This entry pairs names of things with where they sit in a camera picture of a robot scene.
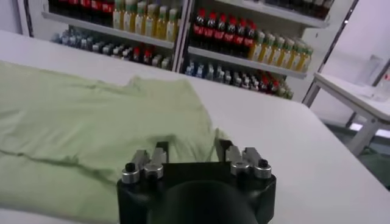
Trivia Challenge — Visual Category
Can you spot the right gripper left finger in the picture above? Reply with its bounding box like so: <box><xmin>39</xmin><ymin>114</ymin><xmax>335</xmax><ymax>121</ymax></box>
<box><xmin>121</xmin><ymin>141</ymin><xmax>170</xmax><ymax>186</ymax></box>

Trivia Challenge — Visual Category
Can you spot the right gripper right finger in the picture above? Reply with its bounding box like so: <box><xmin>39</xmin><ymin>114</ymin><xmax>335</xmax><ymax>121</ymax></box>
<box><xmin>214</xmin><ymin>138</ymin><xmax>273</xmax><ymax>181</ymax></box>

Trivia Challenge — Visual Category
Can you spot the light green t-shirt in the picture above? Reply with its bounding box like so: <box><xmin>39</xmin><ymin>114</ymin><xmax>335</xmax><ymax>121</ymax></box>
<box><xmin>0</xmin><ymin>60</ymin><xmax>229</xmax><ymax>224</ymax></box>

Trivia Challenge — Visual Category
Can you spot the white drink shelf unit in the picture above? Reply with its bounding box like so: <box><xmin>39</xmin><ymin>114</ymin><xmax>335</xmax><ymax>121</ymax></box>
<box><xmin>16</xmin><ymin>0</ymin><xmax>190</xmax><ymax>74</ymax></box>
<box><xmin>176</xmin><ymin>0</ymin><xmax>336</xmax><ymax>101</ymax></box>

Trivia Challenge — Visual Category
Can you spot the yellow juice bottle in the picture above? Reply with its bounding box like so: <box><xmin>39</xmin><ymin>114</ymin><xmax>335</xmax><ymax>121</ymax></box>
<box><xmin>297</xmin><ymin>47</ymin><xmax>314</xmax><ymax>73</ymax></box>
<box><xmin>270</xmin><ymin>36</ymin><xmax>286</xmax><ymax>66</ymax></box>
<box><xmin>112</xmin><ymin>0</ymin><xmax>124</xmax><ymax>30</ymax></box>
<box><xmin>144</xmin><ymin>3</ymin><xmax>157</xmax><ymax>38</ymax></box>
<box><xmin>279</xmin><ymin>38</ymin><xmax>294</xmax><ymax>68</ymax></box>
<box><xmin>248</xmin><ymin>30</ymin><xmax>266</xmax><ymax>61</ymax></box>
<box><xmin>166</xmin><ymin>8</ymin><xmax>179</xmax><ymax>43</ymax></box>
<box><xmin>135</xmin><ymin>1</ymin><xmax>146</xmax><ymax>36</ymax></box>
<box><xmin>261</xmin><ymin>33</ymin><xmax>275</xmax><ymax>64</ymax></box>
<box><xmin>155</xmin><ymin>5</ymin><xmax>168</xmax><ymax>40</ymax></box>
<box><xmin>288</xmin><ymin>42</ymin><xmax>304</xmax><ymax>71</ymax></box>
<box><xmin>123</xmin><ymin>0</ymin><xmax>136</xmax><ymax>33</ymax></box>

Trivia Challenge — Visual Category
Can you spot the red-capped cola bottle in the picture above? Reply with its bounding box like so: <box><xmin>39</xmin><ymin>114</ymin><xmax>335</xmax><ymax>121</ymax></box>
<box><xmin>193</xmin><ymin>8</ymin><xmax>206</xmax><ymax>48</ymax></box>
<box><xmin>214</xmin><ymin>13</ymin><xmax>226</xmax><ymax>53</ymax></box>
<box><xmin>245</xmin><ymin>20</ymin><xmax>257</xmax><ymax>59</ymax></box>
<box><xmin>204</xmin><ymin>11</ymin><xmax>216</xmax><ymax>51</ymax></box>
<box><xmin>224</xmin><ymin>15</ymin><xmax>237</xmax><ymax>55</ymax></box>
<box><xmin>235</xmin><ymin>18</ymin><xmax>247</xmax><ymax>58</ymax></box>

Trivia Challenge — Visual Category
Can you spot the white side table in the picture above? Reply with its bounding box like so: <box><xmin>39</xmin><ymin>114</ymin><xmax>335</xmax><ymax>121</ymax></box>
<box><xmin>301</xmin><ymin>54</ymin><xmax>390</xmax><ymax>158</ymax></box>

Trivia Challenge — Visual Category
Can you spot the clear plastic container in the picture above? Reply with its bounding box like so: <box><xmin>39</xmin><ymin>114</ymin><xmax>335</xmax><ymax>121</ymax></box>
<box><xmin>355</xmin><ymin>54</ymin><xmax>390</xmax><ymax>103</ymax></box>

